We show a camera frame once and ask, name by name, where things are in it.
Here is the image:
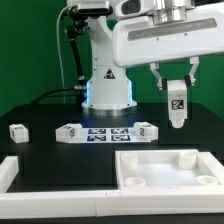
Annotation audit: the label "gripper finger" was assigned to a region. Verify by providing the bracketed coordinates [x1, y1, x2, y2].
[184, 56, 199, 87]
[150, 63, 167, 90]

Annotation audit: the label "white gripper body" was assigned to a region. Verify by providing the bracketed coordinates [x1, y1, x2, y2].
[113, 3, 224, 67]

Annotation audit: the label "white square table top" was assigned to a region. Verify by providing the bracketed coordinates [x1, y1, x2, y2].
[115, 149, 224, 195]

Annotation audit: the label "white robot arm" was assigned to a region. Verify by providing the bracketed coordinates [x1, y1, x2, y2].
[67, 0, 224, 115]

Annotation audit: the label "fiducial marker sheet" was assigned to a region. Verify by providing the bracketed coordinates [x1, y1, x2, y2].
[68, 127, 152, 145]

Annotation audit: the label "white U-shaped fence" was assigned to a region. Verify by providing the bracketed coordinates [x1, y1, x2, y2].
[0, 156, 224, 219]

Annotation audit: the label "black camera on mount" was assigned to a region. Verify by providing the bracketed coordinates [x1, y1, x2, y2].
[66, 3, 113, 86]

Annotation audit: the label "black cables at base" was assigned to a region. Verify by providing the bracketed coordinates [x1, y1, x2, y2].
[30, 87, 88, 106]

